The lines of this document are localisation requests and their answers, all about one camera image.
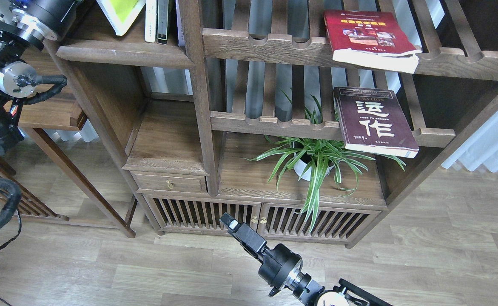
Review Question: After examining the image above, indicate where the white upright book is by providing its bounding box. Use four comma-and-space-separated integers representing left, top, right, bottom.
144, 0, 158, 43

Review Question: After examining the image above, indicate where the red book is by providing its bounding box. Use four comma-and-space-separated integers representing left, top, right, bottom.
323, 9, 421, 74

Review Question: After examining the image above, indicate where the yellow green book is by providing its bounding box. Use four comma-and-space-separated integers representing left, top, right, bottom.
97, 0, 146, 36

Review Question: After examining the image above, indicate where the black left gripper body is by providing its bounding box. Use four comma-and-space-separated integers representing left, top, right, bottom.
11, 0, 79, 41

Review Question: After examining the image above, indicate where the dark maroon book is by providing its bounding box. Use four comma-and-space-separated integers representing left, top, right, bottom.
333, 87, 419, 158

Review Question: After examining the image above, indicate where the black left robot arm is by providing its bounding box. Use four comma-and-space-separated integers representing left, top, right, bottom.
0, 0, 80, 155

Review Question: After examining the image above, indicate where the wooden side table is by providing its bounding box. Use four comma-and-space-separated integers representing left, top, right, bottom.
2, 42, 137, 238

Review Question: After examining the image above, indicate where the spider plant in white pot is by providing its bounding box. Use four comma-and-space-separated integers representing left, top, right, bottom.
254, 104, 406, 230

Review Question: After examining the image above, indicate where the white curtain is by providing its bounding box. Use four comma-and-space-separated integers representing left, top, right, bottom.
441, 111, 498, 173

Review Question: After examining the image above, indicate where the dark wooden bookshelf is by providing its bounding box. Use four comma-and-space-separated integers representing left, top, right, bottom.
45, 0, 498, 248

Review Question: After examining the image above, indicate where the slatted wooden rack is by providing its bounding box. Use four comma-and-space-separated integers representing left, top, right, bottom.
0, 157, 70, 223

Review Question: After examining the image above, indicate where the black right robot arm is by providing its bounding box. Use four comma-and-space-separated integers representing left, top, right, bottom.
220, 213, 389, 306

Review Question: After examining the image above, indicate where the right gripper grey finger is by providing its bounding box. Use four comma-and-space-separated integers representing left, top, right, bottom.
220, 213, 267, 262

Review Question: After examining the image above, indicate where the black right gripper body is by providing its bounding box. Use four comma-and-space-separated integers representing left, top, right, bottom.
257, 244, 302, 297

